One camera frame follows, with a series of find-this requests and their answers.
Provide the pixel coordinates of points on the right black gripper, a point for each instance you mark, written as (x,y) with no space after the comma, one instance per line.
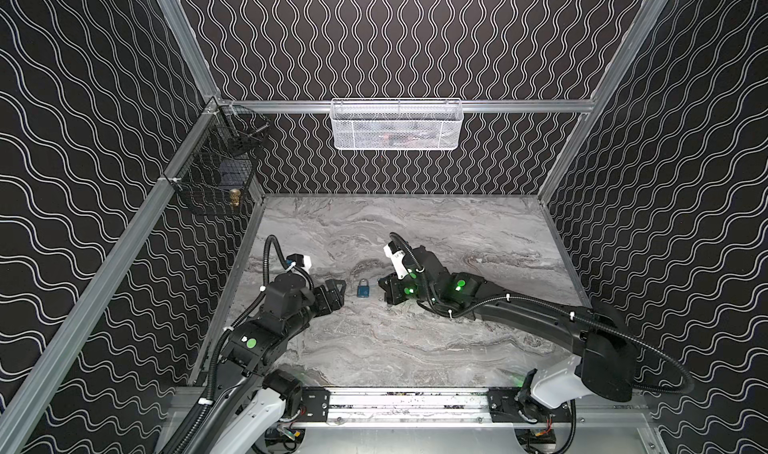
(394,286)

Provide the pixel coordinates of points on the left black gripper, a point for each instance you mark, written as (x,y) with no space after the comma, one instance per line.
(327,295)

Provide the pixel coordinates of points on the blue padlock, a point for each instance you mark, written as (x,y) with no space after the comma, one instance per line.
(363,289)

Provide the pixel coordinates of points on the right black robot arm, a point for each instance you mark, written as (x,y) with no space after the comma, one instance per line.
(603,353)

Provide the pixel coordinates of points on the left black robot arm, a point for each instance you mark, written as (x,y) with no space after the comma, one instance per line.
(246,397)

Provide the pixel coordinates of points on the brass padlock in basket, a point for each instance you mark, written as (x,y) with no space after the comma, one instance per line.
(235,196)

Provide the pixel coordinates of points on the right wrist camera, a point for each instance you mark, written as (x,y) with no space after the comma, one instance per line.
(396,255)

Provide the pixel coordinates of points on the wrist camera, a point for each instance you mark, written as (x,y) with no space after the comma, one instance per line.
(396,255)
(298,261)

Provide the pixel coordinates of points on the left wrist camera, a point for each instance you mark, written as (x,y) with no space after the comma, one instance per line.
(298,261)

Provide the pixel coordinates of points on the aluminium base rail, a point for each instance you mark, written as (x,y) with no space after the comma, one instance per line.
(353,407)

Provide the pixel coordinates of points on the black wire basket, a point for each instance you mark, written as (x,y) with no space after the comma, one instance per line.
(225,157)

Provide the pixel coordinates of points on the white wire mesh basket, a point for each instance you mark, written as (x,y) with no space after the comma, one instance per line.
(396,124)

